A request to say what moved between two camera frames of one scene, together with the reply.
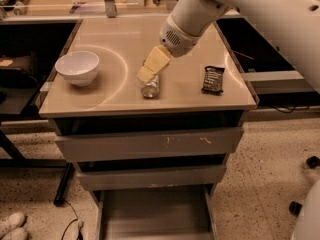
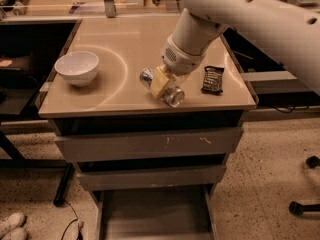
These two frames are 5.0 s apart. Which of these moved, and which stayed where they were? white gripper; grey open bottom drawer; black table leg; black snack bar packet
Moved: white gripper
Stayed: black table leg; grey open bottom drawer; black snack bar packet
